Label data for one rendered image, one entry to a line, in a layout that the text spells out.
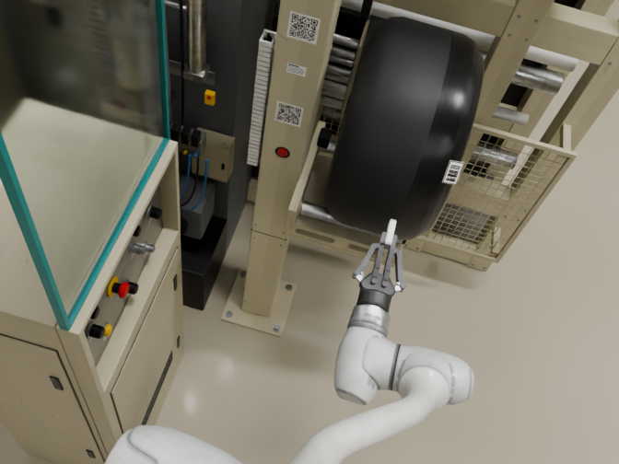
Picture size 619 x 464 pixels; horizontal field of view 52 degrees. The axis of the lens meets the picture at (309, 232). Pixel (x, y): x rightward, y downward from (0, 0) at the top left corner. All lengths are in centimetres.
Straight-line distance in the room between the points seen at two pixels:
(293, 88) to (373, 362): 76
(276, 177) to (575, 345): 174
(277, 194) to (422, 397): 99
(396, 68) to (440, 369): 72
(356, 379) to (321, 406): 130
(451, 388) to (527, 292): 188
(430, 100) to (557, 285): 188
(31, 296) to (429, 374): 82
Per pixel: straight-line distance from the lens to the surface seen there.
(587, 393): 311
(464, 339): 296
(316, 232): 200
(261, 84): 177
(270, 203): 211
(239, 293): 282
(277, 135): 187
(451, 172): 161
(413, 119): 158
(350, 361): 138
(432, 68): 163
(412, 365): 136
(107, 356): 174
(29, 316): 140
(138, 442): 97
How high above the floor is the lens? 248
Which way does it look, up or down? 55 degrees down
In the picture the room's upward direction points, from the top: 15 degrees clockwise
